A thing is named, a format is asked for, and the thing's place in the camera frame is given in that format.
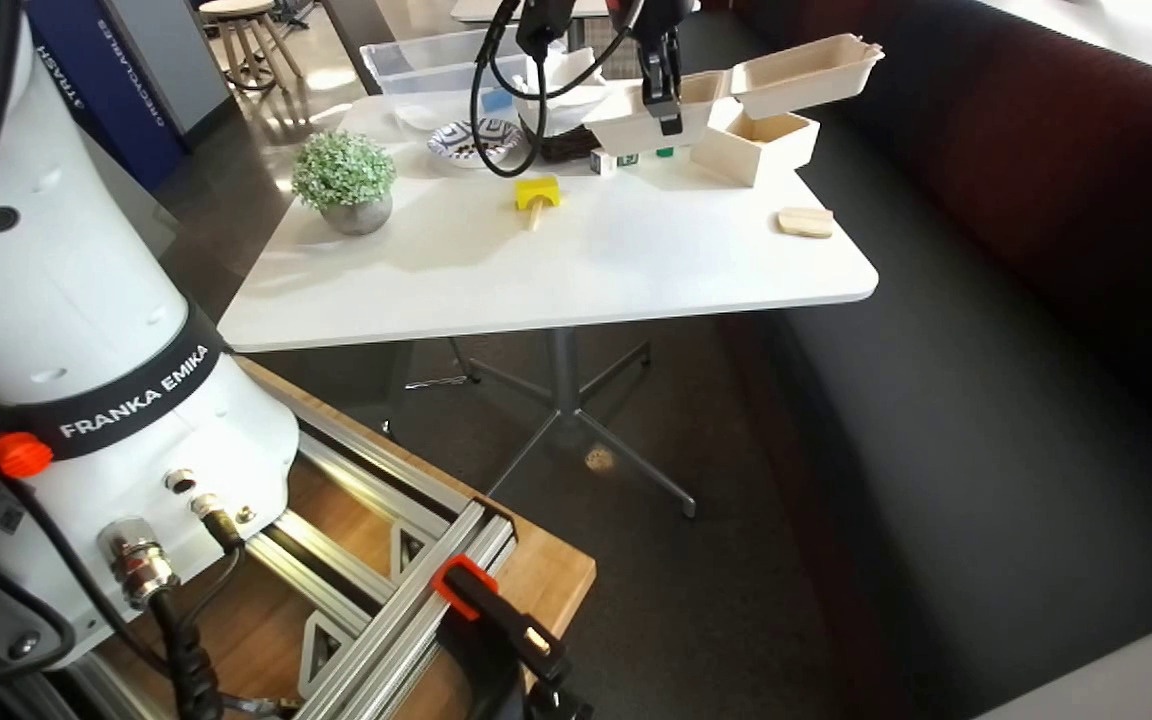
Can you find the blue cabinet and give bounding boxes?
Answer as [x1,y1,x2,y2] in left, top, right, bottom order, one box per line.
[24,0,234,190]

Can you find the aluminium extrusion frame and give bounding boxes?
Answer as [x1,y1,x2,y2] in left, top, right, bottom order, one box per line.
[232,391,526,720]

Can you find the metal table base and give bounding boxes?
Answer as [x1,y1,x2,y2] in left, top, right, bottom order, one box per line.
[396,328,709,524]

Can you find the orange black clamp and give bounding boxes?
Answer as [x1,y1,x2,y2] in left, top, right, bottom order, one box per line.
[427,546,597,720]

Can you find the white side table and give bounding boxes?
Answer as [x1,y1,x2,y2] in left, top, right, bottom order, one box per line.
[978,610,1152,720]
[970,0,1152,96]

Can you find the beige clamshell carton box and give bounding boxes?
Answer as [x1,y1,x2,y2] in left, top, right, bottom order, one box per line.
[582,27,886,162]

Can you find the white plastic box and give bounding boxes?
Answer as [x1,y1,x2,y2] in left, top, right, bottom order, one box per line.
[536,121,607,170]

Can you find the wooden block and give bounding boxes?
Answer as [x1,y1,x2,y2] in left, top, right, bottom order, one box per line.
[772,202,841,243]

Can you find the clear plastic container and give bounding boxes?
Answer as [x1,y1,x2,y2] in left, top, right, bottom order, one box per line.
[354,19,610,137]

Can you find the metal bar stool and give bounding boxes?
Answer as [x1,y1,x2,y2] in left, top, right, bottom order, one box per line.
[195,0,320,143]

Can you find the green potted plant ball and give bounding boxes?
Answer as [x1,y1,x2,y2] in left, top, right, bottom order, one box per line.
[287,123,399,238]

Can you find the black braided cable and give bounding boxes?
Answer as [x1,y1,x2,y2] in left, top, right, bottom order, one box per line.
[466,0,647,181]

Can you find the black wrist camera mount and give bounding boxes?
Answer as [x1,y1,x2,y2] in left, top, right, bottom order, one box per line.
[513,0,572,60]

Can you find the black base cable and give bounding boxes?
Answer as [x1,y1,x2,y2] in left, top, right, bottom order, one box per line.
[139,577,232,720]

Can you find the yellow block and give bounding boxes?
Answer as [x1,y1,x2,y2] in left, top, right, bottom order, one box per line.
[508,170,567,216]

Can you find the wooden mounting board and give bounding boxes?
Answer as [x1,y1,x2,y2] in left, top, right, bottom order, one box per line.
[67,354,605,720]

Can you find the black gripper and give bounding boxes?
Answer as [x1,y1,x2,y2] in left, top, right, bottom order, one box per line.
[628,0,695,137]

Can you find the white cardboard box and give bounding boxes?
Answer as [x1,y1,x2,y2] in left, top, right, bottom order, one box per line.
[689,106,822,189]

